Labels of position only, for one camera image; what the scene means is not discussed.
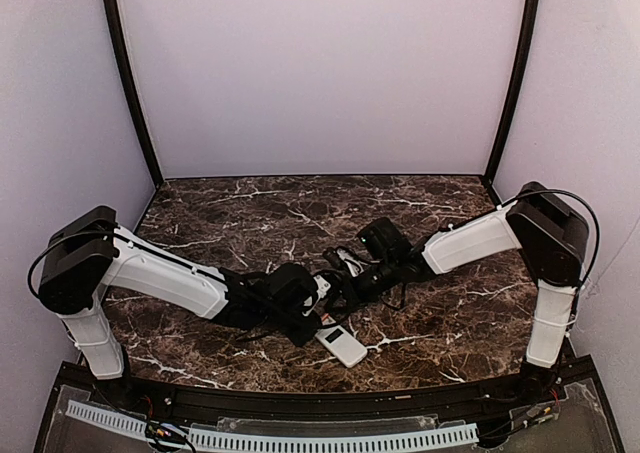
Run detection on white slotted cable duct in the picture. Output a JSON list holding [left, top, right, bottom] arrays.
[[65, 400, 479, 452]]

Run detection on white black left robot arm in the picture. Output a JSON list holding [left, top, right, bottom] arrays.
[[27, 206, 330, 380]]

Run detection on black right frame post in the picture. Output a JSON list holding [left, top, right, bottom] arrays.
[[483, 0, 539, 185]]

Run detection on black left frame post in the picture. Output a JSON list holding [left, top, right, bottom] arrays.
[[102, 0, 164, 189]]

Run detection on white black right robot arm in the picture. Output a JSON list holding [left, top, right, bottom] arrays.
[[326, 182, 601, 370]]

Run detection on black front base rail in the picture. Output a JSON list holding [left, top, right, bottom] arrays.
[[89, 357, 596, 427]]

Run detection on black frame post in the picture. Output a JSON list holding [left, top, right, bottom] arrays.
[[102, 0, 164, 189], [483, 0, 539, 185]]

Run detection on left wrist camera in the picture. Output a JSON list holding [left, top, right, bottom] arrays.
[[301, 273, 338, 317]]

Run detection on white red remote control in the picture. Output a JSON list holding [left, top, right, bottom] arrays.
[[315, 326, 368, 368]]

